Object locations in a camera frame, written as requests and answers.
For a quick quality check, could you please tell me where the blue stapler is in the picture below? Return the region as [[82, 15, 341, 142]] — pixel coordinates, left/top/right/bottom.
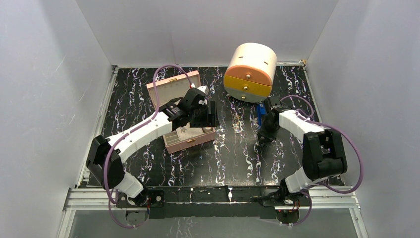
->
[[257, 102, 266, 128]]

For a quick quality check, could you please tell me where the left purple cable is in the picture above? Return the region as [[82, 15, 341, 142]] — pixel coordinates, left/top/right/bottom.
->
[[103, 64, 198, 229]]

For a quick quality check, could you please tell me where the pink jewelry box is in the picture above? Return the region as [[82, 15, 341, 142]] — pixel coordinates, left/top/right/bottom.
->
[[147, 70, 215, 153]]

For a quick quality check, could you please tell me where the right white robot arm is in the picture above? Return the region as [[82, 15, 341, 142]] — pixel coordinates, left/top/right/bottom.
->
[[257, 97, 348, 205]]

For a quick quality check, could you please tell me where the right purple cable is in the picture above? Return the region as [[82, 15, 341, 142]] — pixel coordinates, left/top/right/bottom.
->
[[279, 95, 365, 226]]

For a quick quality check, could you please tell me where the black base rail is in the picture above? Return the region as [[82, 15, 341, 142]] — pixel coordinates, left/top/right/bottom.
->
[[150, 185, 309, 220]]

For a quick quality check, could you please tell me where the round three-drawer organizer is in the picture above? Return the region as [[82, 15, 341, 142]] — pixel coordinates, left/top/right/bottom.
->
[[223, 43, 277, 103]]

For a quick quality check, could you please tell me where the purple cable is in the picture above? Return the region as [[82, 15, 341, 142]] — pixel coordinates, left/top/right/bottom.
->
[[103, 64, 198, 229], [279, 95, 365, 226]]

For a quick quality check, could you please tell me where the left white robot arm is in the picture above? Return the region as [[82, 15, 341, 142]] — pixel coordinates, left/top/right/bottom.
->
[[86, 86, 219, 206]]

